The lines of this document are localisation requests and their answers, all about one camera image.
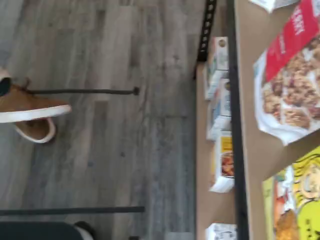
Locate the yellow nut snack box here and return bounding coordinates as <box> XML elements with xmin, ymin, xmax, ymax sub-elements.
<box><xmin>208</xmin><ymin>135</ymin><xmax>236</xmax><ymax>194</ymax></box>

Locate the brown white-soled shoe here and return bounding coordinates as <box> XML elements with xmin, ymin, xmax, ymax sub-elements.
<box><xmin>14</xmin><ymin>117</ymin><xmax>57</xmax><ymax>144</ymax></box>
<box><xmin>0</xmin><ymin>76</ymin><xmax>73</xmax><ymax>124</ymax></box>

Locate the white blue logo box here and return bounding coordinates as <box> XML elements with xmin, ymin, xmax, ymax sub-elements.
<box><xmin>204</xmin><ymin>36</ymin><xmax>230</xmax><ymax>101</ymax></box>
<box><xmin>205</xmin><ymin>78</ymin><xmax>233</xmax><ymax>141</ymax></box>

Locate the white floral print box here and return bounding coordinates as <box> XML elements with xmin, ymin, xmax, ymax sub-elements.
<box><xmin>204</xmin><ymin>222</ymin><xmax>238</xmax><ymax>240</ymax></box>

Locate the black perforated shelf upright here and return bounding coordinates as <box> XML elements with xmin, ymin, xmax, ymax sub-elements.
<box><xmin>196</xmin><ymin>0</ymin><xmax>218</xmax><ymax>63</ymax></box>

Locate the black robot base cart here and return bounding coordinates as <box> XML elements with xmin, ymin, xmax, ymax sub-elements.
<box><xmin>0</xmin><ymin>220</ymin><xmax>96</xmax><ymax>240</ymax></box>

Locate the black footed floor rod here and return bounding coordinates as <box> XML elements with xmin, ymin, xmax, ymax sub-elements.
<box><xmin>26</xmin><ymin>86</ymin><xmax>140</xmax><ymax>97</ymax></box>

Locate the white snack bag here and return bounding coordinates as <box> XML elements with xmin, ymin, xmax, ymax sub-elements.
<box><xmin>248</xmin><ymin>0</ymin><xmax>301</xmax><ymax>14</ymax></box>

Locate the brown cardboard shelf board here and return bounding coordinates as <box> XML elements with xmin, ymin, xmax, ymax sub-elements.
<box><xmin>234</xmin><ymin>0</ymin><xmax>320</xmax><ymax>240</ymax></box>

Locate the red white granola bag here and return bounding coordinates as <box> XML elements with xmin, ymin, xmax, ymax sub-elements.
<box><xmin>252</xmin><ymin>0</ymin><xmax>320</xmax><ymax>147</ymax></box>

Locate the yellow oat bites box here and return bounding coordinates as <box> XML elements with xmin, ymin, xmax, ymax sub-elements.
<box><xmin>261</xmin><ymin>145</ymin><xmax>320</xmax><ymax>240</ymax></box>

